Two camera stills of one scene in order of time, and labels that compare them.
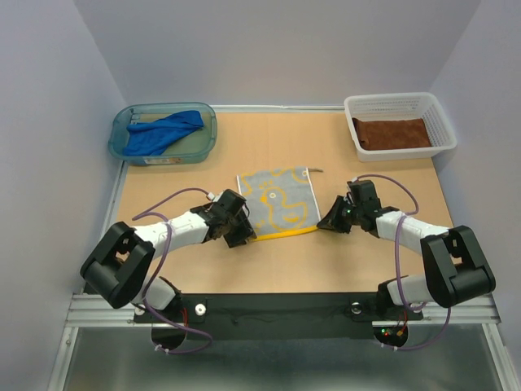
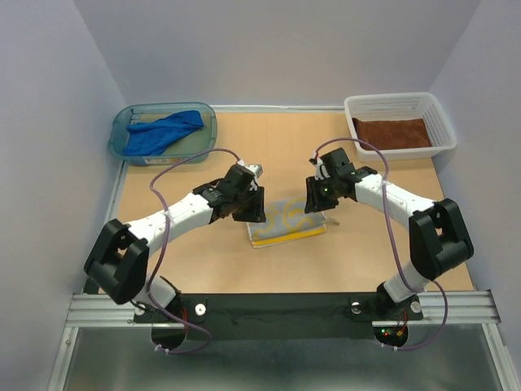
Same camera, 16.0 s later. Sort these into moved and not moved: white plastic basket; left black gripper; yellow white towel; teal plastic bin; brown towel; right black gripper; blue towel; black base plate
Moved: left black gripper; yellow white towel; right black gripper
Not moved: blue towel; teal plastic bin; white plastic basket; black base plate; brown towel
